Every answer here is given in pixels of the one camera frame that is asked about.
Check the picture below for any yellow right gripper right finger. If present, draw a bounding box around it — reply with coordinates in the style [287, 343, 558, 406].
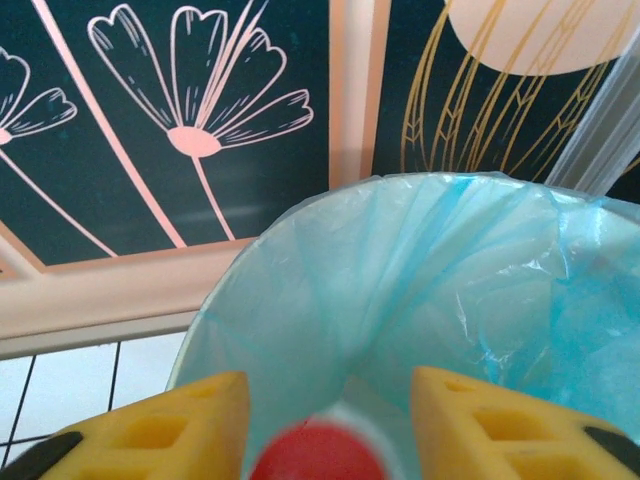
[409, 365, 640, 480]

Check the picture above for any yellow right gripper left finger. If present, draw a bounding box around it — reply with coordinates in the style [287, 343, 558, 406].
[0, 371, 251, 480]

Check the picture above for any red label cola bottle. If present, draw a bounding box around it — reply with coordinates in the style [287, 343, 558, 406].
[249, 402, 394, 480]

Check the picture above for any aluminium corner post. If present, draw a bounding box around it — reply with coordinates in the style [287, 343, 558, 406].
[543, 47, 640, 197]

